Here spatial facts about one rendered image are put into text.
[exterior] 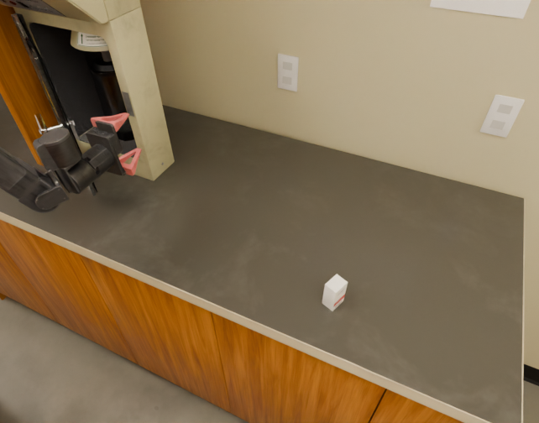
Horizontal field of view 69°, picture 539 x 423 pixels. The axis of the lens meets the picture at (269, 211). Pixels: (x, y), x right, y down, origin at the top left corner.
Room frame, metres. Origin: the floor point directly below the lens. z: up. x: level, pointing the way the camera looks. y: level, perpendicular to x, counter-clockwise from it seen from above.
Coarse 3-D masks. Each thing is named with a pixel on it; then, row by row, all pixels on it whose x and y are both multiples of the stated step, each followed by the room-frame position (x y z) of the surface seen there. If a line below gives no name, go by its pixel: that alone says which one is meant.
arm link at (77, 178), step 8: (80, 160) 0.65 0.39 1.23; (64, 168) 0.61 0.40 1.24; (72, 168) 0.63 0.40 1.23; (80, 168) 0.63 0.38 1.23; (88, 168) 0.64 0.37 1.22; (64, 176) 0.61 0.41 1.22; (72, 176) 0.61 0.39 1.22; (80, 176) 0.62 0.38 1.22; (88, 176) 0.63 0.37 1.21; (96, 176) 0.64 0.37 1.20; (64, 184) 0.60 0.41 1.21; (72, 184) 0.60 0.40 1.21; (80, 184) 0.61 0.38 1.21; (88, 184) 0.62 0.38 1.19; (72, 192) 0.62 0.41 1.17; (80, 192) 0.61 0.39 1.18
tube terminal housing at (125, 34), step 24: (120, 0) 0.98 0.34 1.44; (48, 24) 1.02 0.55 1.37; (72, 24) 0.99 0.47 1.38; (96, 24) 0.95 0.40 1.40; (120, 24) 0.96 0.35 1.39; (144, 24) 1.03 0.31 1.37; (120, 48) 0.94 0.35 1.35; (144, 48) 1.02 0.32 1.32; (120, 72) 0.94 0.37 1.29; (144, 72) 1.00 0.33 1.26; (144, 96) 0.98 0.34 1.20; (144, 120) 0.96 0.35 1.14; (144, 144) 0.94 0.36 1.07; (168, 144) 1.02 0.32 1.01; (144, 168) 0.94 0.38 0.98
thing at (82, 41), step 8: (72, 32) 1.04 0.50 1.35; (80, 32) 1.02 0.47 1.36; (72, 40) 1.03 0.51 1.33; (80, 40) 1.01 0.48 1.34; (88, 40) 1.01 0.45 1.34; (96, 40) 1.01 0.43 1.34; (104, 40) 1.01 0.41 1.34; (80, 48) 1.01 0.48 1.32; (88, 48) 1.00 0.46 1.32; (96, 48) 1.00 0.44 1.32; (104, 48) 1.00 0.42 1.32
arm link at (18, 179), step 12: (0, 156) 0.56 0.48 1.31; (12, 156) 0.59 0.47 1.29; (0, 168) 0.56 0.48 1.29; (12, 168) 0.56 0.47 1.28; (24, 168) 0.58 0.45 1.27; (36, 168) 0.63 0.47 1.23; (0, 180) 0.55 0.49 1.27; (12, 180) 0.55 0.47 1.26; (24, 180) 0.56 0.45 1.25; (36, 180) 0.57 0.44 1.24; (48, 180) 0.61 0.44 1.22; (12, 192) 0.54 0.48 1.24; (24, 192) 0.55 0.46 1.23; (36, 192) 0.56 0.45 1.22; (24, 204) 0.54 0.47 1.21
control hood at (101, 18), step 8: (48, 0) 0.89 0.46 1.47; (56, 0) 0.87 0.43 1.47; (64, 0) 0.86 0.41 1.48; (72, 0) 0.86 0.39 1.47; (80, 0) 0.88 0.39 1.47; (88, 0) 0.90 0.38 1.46; (96, 0) 0.91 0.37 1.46; (24, 8) 1.01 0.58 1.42; (56, 8) 0.92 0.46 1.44; (64, 8) 0.90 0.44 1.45; (72, 8) 0.89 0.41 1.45; (80, 8) 0.87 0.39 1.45; (88, 8) 0.89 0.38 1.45; (96, 8) 0.91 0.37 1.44; (104, 8) 0.93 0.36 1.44; (64, 16) 0.95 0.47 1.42; (72, 16) 0.93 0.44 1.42; (80, 16) 0.91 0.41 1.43; (88, 16) 0.89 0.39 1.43; (96, 16) 0.90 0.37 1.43; (104, 16) 0.92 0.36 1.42
